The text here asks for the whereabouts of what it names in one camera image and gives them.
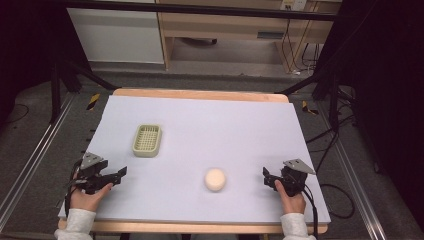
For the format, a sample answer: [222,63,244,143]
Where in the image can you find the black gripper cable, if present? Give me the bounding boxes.
[63,159,84,218]
[299,184,320,240]

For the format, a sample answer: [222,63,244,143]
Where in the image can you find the white cabinet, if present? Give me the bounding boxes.
[66,7,165,65]

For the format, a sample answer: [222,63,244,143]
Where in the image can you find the black floor cable loop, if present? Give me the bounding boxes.
[320,183,356,220]

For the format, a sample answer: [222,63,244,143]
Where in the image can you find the black frame crossbar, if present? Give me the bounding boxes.
[63,0,338,22]

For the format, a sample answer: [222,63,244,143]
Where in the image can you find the green soap dish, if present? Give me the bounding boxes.
[132,123,163,159]

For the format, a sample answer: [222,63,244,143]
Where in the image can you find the thin black floor cable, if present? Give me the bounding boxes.
[0,103,31,130]

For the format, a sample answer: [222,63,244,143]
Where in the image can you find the black floor cables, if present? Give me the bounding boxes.
[305,85,361,174]

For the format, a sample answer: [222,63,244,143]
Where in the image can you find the black curtain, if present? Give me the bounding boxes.
[0,0,92,125]
[315,0,424,232]

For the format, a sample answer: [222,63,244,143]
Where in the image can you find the white table mat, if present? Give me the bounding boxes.
[58,94,332,225]

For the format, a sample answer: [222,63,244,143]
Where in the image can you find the person's left hand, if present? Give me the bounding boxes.
[69,182,114,213]

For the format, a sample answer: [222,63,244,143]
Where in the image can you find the wooden table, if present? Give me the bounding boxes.
[57,87,330,235]

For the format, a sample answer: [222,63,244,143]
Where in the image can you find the person's right hand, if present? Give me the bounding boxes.
[274,179,307,215]

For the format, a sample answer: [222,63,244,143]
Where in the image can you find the white power strip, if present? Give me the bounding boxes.
[280,0,308,12]

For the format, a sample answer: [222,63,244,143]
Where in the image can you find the metal floor rail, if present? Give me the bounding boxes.
[317,101,388,240]
[0,94,77,232]

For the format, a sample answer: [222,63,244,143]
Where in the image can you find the yellow black floor tape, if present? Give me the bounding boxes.
[301,100,320,116]
[86,92,101,111]

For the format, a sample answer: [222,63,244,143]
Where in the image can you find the round cream soap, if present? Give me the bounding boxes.
[203,167,228,193]

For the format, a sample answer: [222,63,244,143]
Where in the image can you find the wooden desk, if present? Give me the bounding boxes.
[155,0,342,73]

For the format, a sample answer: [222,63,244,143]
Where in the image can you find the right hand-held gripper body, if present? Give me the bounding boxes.
[279,158,317,198]

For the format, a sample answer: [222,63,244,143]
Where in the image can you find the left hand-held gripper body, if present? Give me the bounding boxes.
[67,151,115,196]

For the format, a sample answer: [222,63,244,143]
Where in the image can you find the cables under desk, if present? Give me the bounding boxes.
[280,18,322,76]

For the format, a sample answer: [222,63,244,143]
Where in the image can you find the black frame leg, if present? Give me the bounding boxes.
[49,59,120,125]
[274,70,342,132]

